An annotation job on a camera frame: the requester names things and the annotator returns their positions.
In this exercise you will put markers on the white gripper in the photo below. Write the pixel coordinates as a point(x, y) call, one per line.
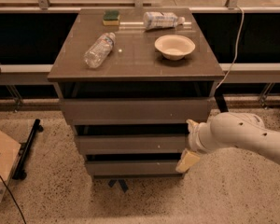
point(193, 139)

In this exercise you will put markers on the grey drawer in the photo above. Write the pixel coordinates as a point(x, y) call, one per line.
point(107, 168)
point(134, 111)
point(131, 144)

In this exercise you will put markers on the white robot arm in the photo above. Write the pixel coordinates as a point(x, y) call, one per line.
point(228, 129)

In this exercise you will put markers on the grey bottom drawer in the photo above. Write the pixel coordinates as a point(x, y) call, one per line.
point(107, 168)

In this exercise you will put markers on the grey drawer cabinet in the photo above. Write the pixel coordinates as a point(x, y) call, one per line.
point(133, 69)

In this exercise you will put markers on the grey top drawer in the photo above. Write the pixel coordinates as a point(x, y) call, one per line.
point(134, 111)

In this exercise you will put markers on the white bowl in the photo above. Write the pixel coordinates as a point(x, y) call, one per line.
point(174, 47)

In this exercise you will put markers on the white blue lying bottle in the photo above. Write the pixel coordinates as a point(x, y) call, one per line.
point(160, 20)

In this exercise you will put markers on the clear plastic water bottle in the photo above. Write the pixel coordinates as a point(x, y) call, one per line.
point(97, 53)

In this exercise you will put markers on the green yellow sponge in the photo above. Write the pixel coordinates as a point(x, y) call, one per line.
point(111, 18)

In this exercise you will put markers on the black bracket behind cabinet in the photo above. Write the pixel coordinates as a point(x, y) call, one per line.
point(221, 103)

